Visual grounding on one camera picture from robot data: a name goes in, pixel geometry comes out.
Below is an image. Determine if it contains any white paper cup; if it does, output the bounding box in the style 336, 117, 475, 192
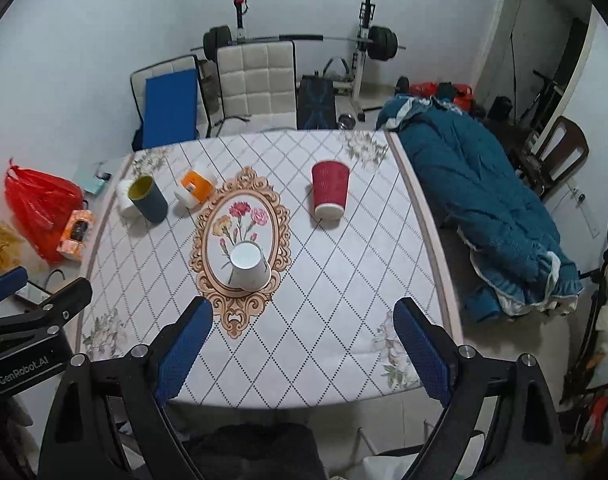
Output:
228, 240, 271, 292

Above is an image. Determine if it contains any small white cup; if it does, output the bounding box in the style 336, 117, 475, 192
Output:
115, 179, 139, 219

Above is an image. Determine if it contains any dark teal cup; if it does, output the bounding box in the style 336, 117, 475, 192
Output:
127, 174, 168, 224

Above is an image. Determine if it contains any red paper cup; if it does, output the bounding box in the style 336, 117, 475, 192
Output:
311, 160, 349, 221

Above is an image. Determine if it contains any yellow plastic bag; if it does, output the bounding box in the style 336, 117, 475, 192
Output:
0, 221, 25, 271

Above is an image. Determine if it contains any orange tissue pack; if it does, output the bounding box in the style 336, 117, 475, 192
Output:
57, 209, 95, 261

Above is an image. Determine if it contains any red plastic bag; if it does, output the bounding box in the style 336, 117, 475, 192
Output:
4, 159, 83, 264

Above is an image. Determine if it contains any teal quilted blanket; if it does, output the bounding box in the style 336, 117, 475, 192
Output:
377, 94, 582, 322

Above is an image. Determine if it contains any floral diamond pattern tablecloth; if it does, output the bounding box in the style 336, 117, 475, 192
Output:
75, 130, 462, 408

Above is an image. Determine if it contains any orange white jar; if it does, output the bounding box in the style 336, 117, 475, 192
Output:
174, 165, 217, 209

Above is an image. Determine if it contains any chair with blue cushion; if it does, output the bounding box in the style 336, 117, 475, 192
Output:
129, 54, 212, 152

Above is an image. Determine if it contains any brown wooden chair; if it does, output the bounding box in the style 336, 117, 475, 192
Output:
509, 116, 590, 200

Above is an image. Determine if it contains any black weight bench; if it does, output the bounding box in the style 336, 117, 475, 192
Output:
296, 76, 337, 130

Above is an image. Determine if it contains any white padded chair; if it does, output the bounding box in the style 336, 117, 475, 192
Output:
217, 41, 297, 136

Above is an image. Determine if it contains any barbell with black plates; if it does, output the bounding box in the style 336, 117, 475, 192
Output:
191, 25, 406, 62

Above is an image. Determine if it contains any white squat rack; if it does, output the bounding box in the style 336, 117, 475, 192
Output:
333, 0, 375, 122

